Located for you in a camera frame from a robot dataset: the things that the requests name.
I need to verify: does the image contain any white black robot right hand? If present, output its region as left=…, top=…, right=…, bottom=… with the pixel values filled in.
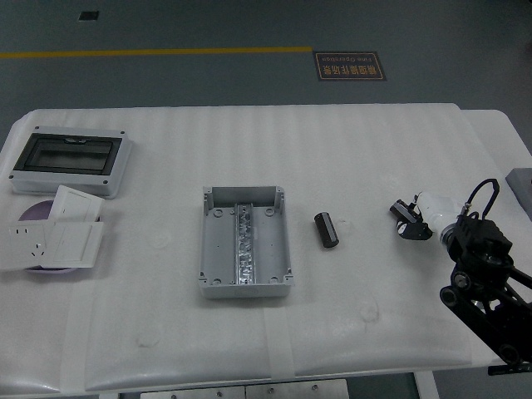
left=389, top=189, right=460, bottom=242

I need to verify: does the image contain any long black cylindrical battery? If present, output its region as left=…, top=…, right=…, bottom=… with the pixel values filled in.
left=313, top=210, right=341, bottom=250

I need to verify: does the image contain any open grey plastic box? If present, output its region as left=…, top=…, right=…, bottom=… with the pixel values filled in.
left=198, top=185, right=297, bottom=300

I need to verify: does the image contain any grey distribution box dark window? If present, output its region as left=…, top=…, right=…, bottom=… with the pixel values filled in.
left=7, top=126, right=135, bottom=200

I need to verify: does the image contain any grey flat block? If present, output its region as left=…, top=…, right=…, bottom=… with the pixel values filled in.
left=505, top=167, right=532, bottom=209

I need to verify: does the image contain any white tape strip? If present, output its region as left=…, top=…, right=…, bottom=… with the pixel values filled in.
left=59, top=286, right=96, bottom=394
left=468, top=328, right=495, bottom=367

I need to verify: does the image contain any brown floor sign orange text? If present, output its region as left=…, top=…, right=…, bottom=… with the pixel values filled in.
left=312, top=51, right=387, bottom=82

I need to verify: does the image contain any black table control panel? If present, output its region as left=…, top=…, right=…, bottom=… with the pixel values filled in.
left=488, top=363, right=532, bottom=377

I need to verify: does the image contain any white table leg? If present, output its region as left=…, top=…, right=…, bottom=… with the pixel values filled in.
left=413, top=371, right=440, bottom=399

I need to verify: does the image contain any white foam mat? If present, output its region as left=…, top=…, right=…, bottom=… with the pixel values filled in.
left=0, top=102, right=519, bottom=394

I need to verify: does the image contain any grey metal table plate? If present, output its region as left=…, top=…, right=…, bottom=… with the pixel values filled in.
left=244, top=378, right=349, bottom=399
left=140, top=380, right=246, bottom=399

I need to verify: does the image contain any yellow floor line tape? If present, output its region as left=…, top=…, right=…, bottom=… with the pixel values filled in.
left=0, top=46, right=313, bottom=60

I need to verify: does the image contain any purple round plate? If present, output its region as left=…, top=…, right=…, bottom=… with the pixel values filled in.
left=18, top=199, right=103, bottom=275

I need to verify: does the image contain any silver metal mounting rail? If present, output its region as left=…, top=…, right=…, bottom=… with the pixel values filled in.
left=234, top=202, right=259, bottom=287

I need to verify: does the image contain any white wall switch panel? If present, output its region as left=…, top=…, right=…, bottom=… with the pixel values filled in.
left=41, top=221, right=105, bottom=269
left=49, top=185, right=105, bottom=224

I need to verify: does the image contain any white wall socket panel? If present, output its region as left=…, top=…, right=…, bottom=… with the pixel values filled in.
left=0, top=222, right=55, bottom=272

